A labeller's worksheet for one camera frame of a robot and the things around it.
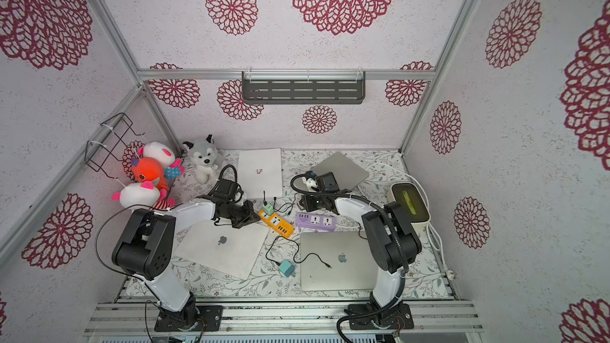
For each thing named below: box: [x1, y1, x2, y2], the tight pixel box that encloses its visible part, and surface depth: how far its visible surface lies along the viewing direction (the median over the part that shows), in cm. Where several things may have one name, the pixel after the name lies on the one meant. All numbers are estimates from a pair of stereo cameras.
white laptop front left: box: [174, 220, 271, 281], surface depth 88 cm
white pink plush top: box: [137, 141, 176, 169], surface depth 97 cm
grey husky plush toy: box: [182, 134, 225, 185], surface depth 98 cm
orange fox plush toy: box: [131, 156, 170, 192], surface depth 89 cm
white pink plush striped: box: [111, 181, 176, 212], surface depth 82 cm
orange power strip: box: [258, 209, 295, 239], surface depth 94 cm
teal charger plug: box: [277, 259, 297, 278], surface depth 84 cm
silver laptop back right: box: [310, 151, 370, 191], surface depth 119 cm
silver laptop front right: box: [300, 231, 379, 292], surface depth 87 cm
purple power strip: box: [295, 211, 336, 232], surface depth 96 cm
